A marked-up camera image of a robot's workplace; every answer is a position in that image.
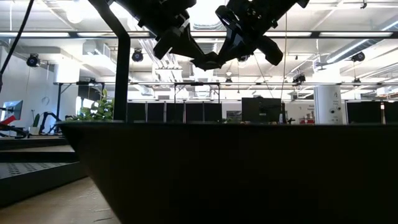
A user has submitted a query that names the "black monitor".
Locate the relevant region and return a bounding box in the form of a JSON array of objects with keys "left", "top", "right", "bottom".
[{"left": 241, "top": 97, "right": 283, "bottom": 124}]

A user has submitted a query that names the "green artificial plant white pot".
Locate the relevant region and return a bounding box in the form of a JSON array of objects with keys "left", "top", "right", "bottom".
[{"left": 63, "top": 89, "right": 115, "bottom": 123}]

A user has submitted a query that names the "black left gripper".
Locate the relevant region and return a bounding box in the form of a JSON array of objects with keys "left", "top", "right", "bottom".
[{"left": 136, "top": 11, "right": 206, "bottom": 60}]

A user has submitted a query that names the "small potted plant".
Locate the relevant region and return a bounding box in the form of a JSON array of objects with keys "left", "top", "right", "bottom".
[{"left": 28, "top": 113, "right": 42, "bottom": 136}]

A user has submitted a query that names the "large black bin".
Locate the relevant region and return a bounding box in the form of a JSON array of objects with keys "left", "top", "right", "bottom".
[{"left": 55, "top": 121, "right": 398, "bottom": 224}]

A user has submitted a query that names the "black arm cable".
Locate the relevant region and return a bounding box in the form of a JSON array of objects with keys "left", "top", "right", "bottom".
[{"left": 0, "top": 0, "right": 35, "bottom": 93}]

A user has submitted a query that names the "black perforated metal tray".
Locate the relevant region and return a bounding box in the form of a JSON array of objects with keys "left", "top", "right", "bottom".
[{"left": 0, "top": 134, "right": 90, "bottom": 209}]

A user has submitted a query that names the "thin hanging cable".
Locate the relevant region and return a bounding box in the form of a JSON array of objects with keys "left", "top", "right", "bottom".
[{"left": 280, "top": 12, "right": 288, "bottom": 100}]

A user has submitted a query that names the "white round column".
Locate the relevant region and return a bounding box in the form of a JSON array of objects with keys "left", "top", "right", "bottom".
[{"left": 313, "top": 85, "right": 343, "bottom": 126}]

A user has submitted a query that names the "wide black partition panel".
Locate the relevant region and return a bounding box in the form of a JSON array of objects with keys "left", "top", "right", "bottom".
[
  {"left": 346, "top": 101, "right": 382, "bottom": 125},
  {"left": 384, "top": 101, "right": 398, "bottom": 125}
]

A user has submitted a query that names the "silver ventilation duct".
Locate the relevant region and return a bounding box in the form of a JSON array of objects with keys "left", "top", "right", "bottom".
[{"left": 186, "top": 0, "right": 228, "bottom": 54}]

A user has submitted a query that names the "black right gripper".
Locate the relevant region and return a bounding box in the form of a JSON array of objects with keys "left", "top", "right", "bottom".
[{"left": 215, "top": 0, "right": 310, "bottom": 66}]

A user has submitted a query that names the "red bar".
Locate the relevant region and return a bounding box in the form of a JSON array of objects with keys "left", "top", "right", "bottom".
[{"left": 0, "top": 114, "right": 18, "bottom": 126}]

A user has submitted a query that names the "eye-shaped glossy black plate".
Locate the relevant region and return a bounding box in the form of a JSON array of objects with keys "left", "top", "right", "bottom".
[{"left": 190, "top": 51, "right": 226, "bottom": 72}]

